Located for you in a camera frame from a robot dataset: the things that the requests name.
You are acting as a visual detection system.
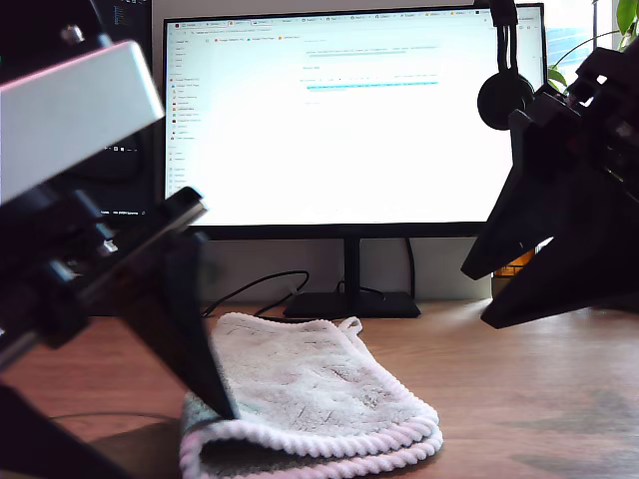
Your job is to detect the black usb cable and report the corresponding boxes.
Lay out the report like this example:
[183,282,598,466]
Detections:
[201,269,388,323]

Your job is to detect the monitor with dark terminal screen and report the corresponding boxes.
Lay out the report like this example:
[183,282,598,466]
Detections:
[59,0,157,232]

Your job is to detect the black headphones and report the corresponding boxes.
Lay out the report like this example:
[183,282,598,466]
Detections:
[476,0,536,133]

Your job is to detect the black monitor with bright screen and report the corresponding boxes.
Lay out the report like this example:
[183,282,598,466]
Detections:
[159,3,548,320]

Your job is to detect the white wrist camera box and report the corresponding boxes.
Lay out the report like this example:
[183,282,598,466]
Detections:
[0,24,167,207]

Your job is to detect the thin dark cable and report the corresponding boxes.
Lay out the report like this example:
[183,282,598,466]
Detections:
[47,409,184,423]

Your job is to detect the black monitor power cable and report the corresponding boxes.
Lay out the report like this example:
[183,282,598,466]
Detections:
[404,238,417,300]

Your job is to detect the white fluffy tea towel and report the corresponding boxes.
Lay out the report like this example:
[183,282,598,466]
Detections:
[178,311,444,479]

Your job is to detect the green leafy houseplant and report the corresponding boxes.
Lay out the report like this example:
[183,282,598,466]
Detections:
[546,0,639,99]

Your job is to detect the amber bottle with pale base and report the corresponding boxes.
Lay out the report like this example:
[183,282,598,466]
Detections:
[491,248,535,300]

